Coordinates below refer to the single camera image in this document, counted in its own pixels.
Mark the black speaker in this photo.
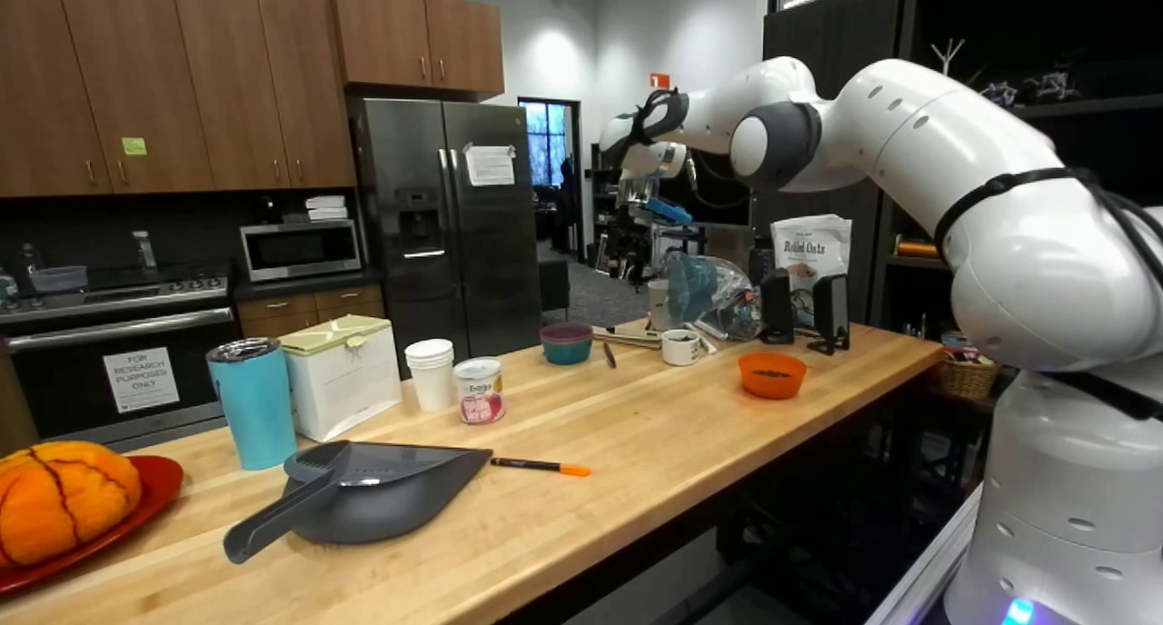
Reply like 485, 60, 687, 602
759, 268, 796, 346
807, 273, 852, 356

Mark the red plate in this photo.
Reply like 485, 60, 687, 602
0, 454, 185, 598

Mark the teal bowl with purple inside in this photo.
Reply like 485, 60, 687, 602
540, 322, 595, 366

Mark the stack of white paper cups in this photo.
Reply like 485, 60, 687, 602
404, 338, 456, 414

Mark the grey dustpan brush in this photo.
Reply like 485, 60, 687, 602
224, 441, 353, 565

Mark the paper sheet on refrigerator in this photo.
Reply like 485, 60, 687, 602
462, 143, 518, 188

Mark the grey dustpan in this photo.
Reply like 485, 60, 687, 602
283, 441, 494, 545

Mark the notepad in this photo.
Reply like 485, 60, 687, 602
591, 324, 663, 351

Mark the white mug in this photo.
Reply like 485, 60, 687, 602
661, 328, 703, 367

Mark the small can with white lid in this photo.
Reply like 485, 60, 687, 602
452, 357, 507, 426

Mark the dark shelf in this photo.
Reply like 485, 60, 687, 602
868, 0, 1163, 337

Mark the row of wooden wall cabinets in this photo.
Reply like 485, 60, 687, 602
0, 0, 357, 199

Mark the steel refrigerator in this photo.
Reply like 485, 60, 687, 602
349, 96, 544, 373

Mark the clear plastic container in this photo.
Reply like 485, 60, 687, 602
29, 264, 90, 294

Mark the wicker basket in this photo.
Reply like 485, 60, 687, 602
929, 332, 1002, 402

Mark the clear plastic bag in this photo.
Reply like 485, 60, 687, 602
665, 251, 763, 342

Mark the orange bowl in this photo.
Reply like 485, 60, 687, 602
738, 352, 808, 401

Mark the white box with green lid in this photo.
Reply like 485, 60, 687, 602
277, 314, 403, 443

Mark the window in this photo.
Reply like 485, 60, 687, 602
518, 97, 584, 264

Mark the wooden drawer cabinet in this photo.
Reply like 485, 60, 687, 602
234, 283, 387, 341

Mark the white bag of oats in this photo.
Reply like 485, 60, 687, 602
770, 213, 854, 329

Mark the steel stove with oven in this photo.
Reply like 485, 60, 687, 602
0, 263, 241, 454

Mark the teal tumbler with lid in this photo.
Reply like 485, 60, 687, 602
206, 337, 299, 471

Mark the white paper sign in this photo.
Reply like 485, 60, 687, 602
102, 346, 181, 415

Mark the orange plush ball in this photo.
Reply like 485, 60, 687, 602
0, 440, 144, 570

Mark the steel microwave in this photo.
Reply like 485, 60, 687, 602
239, 219, 363, 284

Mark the black pen with orange cap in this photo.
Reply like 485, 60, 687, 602
491, 457, 592, 478

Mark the wooden cabinet above refrigerator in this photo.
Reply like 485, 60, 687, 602
329, 0, 506, 101

